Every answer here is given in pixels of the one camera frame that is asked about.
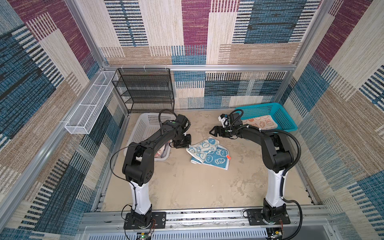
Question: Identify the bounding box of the orange bunny pattern towel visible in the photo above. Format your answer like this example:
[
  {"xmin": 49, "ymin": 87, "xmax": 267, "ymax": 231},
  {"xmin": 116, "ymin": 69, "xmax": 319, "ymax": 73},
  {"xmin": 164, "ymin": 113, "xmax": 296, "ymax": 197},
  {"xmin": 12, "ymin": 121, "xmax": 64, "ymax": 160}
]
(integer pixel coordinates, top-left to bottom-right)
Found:
[{"xmin": 242, "ymin": 115, "xmax": 278, "ymax": 130}]

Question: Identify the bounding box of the blue bunny pattern towel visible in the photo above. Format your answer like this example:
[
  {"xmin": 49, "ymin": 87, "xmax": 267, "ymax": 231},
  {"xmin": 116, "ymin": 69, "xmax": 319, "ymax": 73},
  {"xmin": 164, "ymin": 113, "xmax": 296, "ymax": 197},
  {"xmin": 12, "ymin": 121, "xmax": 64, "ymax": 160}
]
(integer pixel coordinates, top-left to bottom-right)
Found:
[{"xmin": 187, "ymin": 138, "xmax": 230, "ymax": 170}]

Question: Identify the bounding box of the teal plastic basket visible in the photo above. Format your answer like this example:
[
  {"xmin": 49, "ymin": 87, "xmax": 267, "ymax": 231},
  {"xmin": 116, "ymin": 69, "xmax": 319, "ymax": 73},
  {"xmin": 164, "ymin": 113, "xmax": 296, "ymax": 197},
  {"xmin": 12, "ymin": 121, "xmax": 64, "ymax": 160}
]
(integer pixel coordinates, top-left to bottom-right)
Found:
[{"xmin": 238, "ymin": 103, "xmax": 298, "ymax": 132}]

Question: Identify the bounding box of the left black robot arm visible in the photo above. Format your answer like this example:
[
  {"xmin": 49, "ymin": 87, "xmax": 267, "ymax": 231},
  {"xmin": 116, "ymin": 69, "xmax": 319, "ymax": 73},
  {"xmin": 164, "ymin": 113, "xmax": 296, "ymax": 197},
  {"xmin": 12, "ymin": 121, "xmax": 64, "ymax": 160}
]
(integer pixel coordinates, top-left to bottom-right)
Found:
[{"xmin": 122, "ymin": 109, "xmax": 192, "ymax": 228}]

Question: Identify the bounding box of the white plastic laundry basket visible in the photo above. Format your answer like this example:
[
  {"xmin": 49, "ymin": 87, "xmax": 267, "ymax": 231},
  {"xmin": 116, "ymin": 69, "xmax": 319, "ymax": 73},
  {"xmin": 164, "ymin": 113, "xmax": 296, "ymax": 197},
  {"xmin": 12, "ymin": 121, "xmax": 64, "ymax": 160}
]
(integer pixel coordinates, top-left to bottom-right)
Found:
[{"xmin": 127, "ymin": 113, "xmax": 167, "ymax": 161}]

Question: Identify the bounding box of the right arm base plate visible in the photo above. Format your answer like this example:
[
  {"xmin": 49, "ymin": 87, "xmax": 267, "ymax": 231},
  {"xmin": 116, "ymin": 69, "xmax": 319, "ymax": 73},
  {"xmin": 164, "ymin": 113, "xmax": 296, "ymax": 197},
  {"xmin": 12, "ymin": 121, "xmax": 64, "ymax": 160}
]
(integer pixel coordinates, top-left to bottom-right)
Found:
[{"xmin": 244, "ymin": 205, "xmax": 291, "ymax": 226}]

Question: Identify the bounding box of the black wire shelf rack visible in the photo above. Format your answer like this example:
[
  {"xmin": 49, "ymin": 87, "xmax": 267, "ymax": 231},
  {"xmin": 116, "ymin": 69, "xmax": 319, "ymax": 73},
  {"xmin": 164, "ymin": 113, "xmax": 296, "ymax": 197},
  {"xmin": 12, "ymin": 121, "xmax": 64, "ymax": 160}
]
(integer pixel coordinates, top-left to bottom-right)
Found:
[{"xmin": 112, "ymin": 68, "xmax": 175, "ymax": 113}]

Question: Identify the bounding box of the red pattern towel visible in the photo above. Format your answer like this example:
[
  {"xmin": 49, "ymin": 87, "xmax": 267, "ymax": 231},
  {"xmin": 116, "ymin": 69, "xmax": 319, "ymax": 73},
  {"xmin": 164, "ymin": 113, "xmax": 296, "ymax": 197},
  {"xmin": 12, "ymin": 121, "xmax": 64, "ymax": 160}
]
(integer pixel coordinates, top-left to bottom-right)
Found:
[{"xmin": 155, "ymin": 143, "xmax": 170, "ymax": 161}]

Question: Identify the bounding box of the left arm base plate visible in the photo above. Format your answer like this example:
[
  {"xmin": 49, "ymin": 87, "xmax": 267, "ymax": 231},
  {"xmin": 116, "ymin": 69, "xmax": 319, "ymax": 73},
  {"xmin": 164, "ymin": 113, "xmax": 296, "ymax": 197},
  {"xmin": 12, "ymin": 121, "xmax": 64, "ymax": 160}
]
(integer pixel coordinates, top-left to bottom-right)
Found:
[{"xmin": 124, "ymin": 212, "xmax": 167, "ymax": 230}]

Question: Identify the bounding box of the aluminium mounting rail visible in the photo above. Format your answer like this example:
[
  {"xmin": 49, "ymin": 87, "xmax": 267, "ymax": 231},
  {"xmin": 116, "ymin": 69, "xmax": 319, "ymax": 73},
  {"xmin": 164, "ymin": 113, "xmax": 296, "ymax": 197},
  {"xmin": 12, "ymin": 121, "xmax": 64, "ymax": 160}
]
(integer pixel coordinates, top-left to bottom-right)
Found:
[{"xmin": 75, "ymin": 206, "xmax": 342, "ymax": 240}]

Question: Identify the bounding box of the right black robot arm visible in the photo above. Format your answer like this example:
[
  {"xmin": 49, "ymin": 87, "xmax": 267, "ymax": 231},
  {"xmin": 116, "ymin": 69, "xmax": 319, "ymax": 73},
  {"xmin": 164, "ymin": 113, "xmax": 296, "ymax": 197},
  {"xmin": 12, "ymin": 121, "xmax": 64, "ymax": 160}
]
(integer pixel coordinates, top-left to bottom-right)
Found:
[{"xmin": 210, "ymin": 109, "xmax": 301, "ymax": 225}]

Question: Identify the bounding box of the white wire mesh tray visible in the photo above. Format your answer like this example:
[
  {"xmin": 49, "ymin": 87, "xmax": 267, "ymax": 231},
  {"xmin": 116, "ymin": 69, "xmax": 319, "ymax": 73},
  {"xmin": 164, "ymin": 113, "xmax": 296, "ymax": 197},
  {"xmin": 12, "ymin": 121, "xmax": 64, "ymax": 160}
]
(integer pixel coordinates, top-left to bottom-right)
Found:
[{"xmin": 65, "ymin": 71, "xmax": 115, "ymax": 135}]

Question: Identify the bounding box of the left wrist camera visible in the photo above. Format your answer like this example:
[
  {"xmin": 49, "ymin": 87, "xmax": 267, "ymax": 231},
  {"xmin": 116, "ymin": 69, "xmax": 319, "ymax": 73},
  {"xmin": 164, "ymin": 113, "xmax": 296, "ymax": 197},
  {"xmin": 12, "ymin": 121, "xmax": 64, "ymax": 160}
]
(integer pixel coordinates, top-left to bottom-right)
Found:
[{"xmin": 176, "ymin": 114, "xmax": 191, "ymax": 133}]

